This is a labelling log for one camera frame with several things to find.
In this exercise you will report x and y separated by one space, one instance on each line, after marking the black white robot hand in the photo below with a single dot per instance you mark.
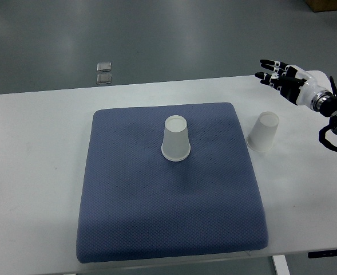
293 83

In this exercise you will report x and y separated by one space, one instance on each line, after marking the white paper cup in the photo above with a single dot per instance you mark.
175 145
262 134

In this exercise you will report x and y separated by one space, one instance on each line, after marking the brown cardboard box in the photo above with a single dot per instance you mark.
322 5

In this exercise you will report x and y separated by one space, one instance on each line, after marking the black table control panel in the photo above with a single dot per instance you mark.
322 254

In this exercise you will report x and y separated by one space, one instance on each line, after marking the white table leg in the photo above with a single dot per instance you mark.
280 265

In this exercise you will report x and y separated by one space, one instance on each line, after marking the blue textured cushion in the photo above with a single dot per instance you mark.
136 204

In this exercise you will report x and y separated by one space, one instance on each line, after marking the lower metal floor plate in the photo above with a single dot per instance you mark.
104 78

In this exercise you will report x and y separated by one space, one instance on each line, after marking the metal floor plate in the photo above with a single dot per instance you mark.
104 66
104 78

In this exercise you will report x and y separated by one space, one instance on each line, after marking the upper metal floor plate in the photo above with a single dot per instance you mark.
104 66

